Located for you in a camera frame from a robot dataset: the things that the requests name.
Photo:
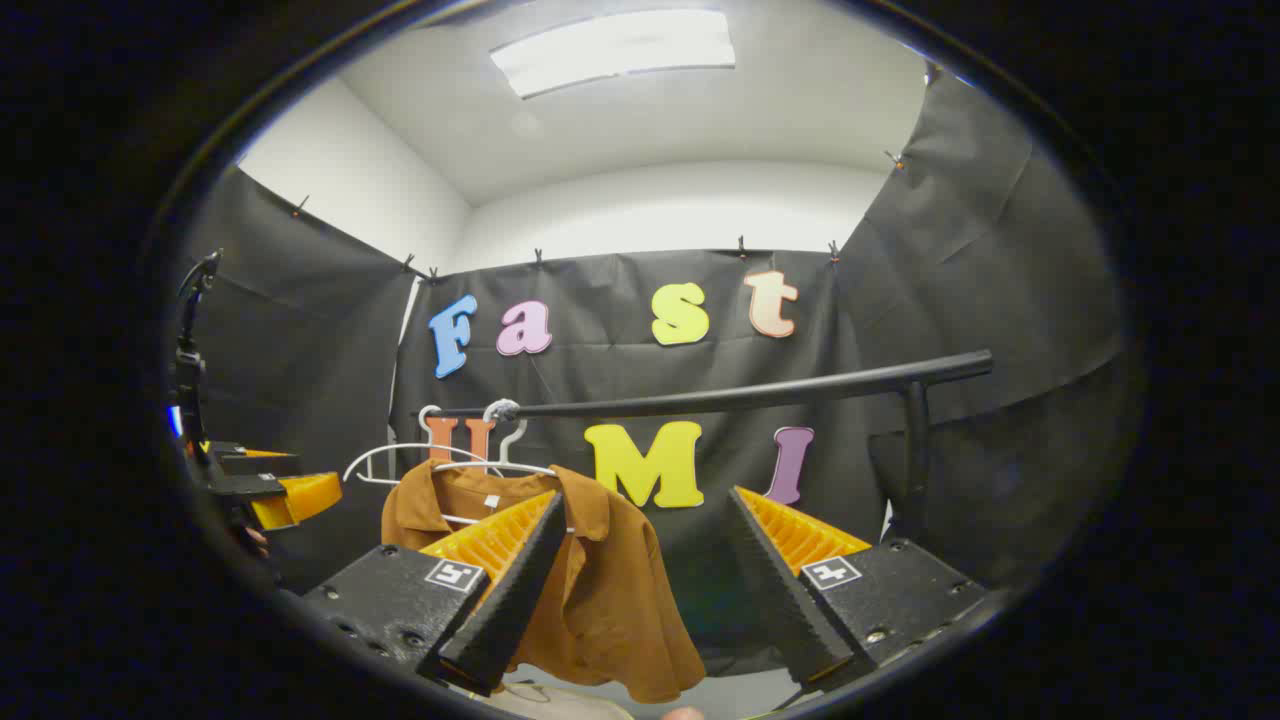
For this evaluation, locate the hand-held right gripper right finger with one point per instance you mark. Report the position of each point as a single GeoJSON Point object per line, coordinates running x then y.
{"type": "Point", "coordinates": [785, 600]}

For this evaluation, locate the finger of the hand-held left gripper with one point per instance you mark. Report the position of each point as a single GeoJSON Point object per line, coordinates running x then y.
{"type": "Point", "coordinates": [255, 464]}
{"type": "Point", "coordinates": [300, 497]}

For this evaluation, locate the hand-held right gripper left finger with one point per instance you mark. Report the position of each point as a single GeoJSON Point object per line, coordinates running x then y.
{"type": "Point", "coordinates": [510, 610]}

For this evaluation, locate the brown shirt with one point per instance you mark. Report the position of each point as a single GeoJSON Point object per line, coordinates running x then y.
{"type": "Point", "coordinates": [610, 600]}

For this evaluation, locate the white plastic hanger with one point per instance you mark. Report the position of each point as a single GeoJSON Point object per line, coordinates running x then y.
{"type": "Point", "coordinates": [503, 408]}
{"type": "Point", "coordinates": [431, 412]}

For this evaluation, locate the black clothes rack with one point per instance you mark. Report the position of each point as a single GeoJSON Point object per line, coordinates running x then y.
{"type": "Point", "coordinates": [800, 392]}

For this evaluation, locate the black backdrop cloth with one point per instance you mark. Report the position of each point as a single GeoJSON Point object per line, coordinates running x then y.
{"type": "Point", "coordinates": [300, 330]}

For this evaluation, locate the ceiling light panel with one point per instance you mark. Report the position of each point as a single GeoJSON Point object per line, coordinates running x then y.
{"type": "Point", "coordinates": [610, 50]}

